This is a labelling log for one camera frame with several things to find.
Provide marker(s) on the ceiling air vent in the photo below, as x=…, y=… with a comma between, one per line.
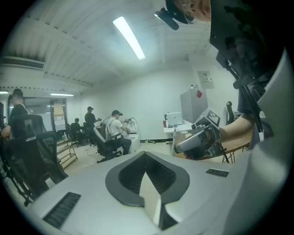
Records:
x=23, y=63

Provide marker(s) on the person's dark shirt torso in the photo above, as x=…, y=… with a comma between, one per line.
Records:
x=243, y=34

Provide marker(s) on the white table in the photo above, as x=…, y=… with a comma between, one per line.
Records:
x=179, y=129

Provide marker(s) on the small ceiling light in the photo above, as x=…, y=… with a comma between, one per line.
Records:
x=62, y=94

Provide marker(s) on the grey office chair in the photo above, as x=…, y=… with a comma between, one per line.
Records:
x=103, y=144

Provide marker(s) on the person's head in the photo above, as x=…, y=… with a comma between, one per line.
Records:
x=197, y=8

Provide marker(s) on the black head-mounted camera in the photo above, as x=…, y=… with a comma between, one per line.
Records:
x=168, y=19

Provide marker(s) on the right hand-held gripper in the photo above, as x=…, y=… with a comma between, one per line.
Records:
x=202, y=140

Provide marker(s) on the wooden table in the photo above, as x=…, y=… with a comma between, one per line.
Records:
x=239, y=145

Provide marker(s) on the grey metal cabinet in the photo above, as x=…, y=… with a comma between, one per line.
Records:
x=193, y=105

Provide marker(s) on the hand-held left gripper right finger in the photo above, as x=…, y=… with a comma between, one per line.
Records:
x=176, y=181

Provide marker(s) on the black mesh office chair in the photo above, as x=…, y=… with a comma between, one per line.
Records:
x=29, y=149

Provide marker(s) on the long ceiling light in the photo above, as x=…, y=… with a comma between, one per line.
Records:
x=129, y=37

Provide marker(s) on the person's right forearm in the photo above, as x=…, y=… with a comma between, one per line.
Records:
x=236, y=128

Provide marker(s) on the white pod machine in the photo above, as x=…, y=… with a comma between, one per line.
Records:
x=134, y=137

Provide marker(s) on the wooden low shelf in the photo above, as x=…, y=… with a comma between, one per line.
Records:
x=66, y=156

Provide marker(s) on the grey wall panel box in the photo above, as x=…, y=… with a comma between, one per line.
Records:
x=206, y=79

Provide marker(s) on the white box appliance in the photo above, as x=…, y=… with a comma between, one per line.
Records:
x=174, y=118

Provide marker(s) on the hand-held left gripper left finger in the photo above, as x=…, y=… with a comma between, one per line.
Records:
x=114, y=181

